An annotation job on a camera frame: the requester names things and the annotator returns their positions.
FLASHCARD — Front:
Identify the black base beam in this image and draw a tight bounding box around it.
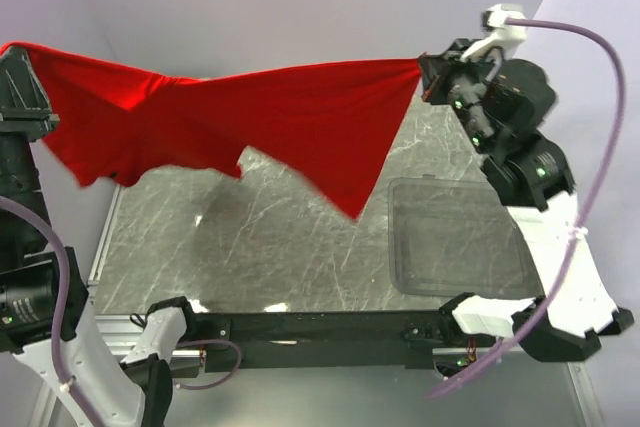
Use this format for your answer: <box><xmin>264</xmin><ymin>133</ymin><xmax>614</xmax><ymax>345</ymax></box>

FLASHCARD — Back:
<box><xmin>191</xmin><ymin>310</ymin><xmax>490</xmax><ymax>369</ymax></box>

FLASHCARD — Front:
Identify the red t shirt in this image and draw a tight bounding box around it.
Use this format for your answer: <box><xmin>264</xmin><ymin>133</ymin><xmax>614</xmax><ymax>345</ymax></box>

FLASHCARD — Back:
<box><xmin>1</xmin><ymin>42</ymin><xmax>420</xmax><ymax>219</ymax></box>

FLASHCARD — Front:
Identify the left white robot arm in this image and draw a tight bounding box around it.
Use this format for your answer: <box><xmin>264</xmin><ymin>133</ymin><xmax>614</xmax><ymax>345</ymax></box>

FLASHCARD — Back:
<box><xmin>1</xmin><ymin>46</ymin><xmax>200</xmax><ymax>426</ymax></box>

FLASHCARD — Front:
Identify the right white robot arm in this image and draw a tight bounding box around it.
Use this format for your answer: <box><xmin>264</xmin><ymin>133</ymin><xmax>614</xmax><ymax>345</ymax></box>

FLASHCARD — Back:
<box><xmin>418</xmin><ymin>39</ymin><xmax>634</xmax><ymax>363</ymax></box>

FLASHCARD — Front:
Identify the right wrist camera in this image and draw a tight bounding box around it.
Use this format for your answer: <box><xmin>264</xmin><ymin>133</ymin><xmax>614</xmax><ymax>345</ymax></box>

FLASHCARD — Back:
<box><xmin>460</xmin><ymin>3</ymin><xmax>527</xmax><ymax>62</ymax></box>

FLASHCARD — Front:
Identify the clear plastic bin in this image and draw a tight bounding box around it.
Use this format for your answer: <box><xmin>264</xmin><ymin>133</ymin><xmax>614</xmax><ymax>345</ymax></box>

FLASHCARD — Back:
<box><xmin>388</xmin><ymin>176</ymin><xmax>543</xmax><ymax>300</ymax></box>

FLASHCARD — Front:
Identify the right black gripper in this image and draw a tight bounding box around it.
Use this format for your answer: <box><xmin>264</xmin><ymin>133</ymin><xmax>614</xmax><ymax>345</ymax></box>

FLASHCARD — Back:
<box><xmin>416</xmin><ymin>37</ymin><xmax>495</xmax><ymax>152</ymax></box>

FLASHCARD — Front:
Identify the aluminium rail frame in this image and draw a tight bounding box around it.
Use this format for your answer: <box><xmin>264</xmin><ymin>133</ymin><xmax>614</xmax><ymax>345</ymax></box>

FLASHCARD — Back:
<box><xmin>29</xmin><ymin>181</ymin><xmax>606</xmax><ymax>427</ymax></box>

